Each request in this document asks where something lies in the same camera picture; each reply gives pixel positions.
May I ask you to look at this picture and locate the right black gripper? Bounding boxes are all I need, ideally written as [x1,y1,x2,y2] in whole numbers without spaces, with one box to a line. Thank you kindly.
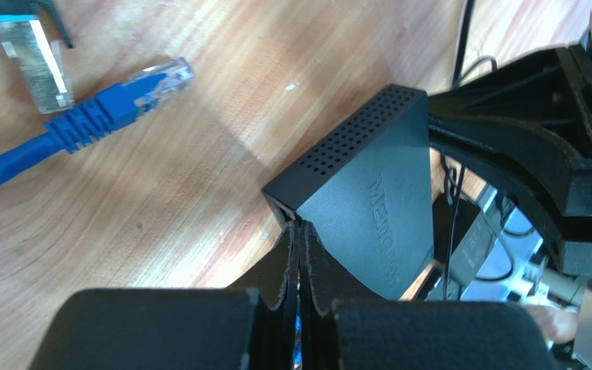
[429,14,592,217]

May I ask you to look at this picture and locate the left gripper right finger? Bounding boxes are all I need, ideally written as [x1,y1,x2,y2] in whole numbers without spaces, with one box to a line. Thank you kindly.
[298,222,558,369]

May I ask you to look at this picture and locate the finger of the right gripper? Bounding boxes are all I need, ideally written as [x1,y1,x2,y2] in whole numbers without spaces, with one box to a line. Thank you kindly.
[430,138,592,277]

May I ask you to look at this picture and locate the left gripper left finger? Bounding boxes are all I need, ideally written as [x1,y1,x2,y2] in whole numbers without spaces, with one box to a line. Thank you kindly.
[30,222,299,369]

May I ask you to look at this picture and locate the black network switch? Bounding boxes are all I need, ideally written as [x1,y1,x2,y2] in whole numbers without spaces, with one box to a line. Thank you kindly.
[263,85,433,300]

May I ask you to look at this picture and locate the black cable teal plug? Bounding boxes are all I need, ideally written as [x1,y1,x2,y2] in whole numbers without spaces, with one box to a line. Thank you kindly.
[0,0,75,114]

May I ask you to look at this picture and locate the black power adapter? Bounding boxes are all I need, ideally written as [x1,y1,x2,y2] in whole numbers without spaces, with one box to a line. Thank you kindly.
[425,195,507,301]

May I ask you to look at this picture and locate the aluminium frame rail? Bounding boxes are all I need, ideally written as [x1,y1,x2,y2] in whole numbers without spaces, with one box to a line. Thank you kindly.
[460,186,584,309]

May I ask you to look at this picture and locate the thin black power cord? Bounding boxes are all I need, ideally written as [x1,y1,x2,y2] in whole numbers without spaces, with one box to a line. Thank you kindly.
[439,0,538,301]

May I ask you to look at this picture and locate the blue ethernet cable lower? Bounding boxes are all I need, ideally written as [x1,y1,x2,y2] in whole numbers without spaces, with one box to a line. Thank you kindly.
[0,56,197,205]

